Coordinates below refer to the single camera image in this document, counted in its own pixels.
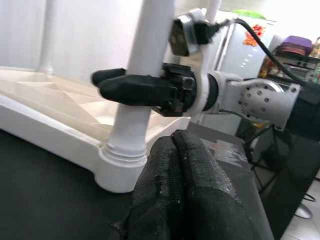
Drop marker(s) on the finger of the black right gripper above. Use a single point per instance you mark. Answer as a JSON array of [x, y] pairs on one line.
[[132, 90], [107, 74]]

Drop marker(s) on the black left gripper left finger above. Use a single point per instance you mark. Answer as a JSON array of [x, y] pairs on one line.
[[157, 200]]

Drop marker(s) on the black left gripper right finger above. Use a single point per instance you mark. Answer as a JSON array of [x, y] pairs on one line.
[[212, 205]]

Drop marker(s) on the white fridge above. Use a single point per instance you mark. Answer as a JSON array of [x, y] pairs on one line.
[[240, 65]]

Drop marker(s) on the white plastic table top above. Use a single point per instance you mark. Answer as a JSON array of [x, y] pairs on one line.
[[50, 117]]

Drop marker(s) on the red fridge decoration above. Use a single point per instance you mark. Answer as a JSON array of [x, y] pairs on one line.
[[252, 35]]

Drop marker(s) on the green plastic lid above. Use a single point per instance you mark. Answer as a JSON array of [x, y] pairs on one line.
[[248, 13]]

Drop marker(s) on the black tablecloth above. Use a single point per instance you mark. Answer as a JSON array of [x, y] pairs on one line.
[[50, 200]]

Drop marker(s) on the silver microwave oven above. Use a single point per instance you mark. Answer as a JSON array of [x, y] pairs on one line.
[[300, 68]]

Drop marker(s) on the purple plastic basin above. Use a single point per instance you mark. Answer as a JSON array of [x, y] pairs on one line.
[[296, 43]]

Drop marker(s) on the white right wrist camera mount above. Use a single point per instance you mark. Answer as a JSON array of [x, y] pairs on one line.
[[203, 75]]

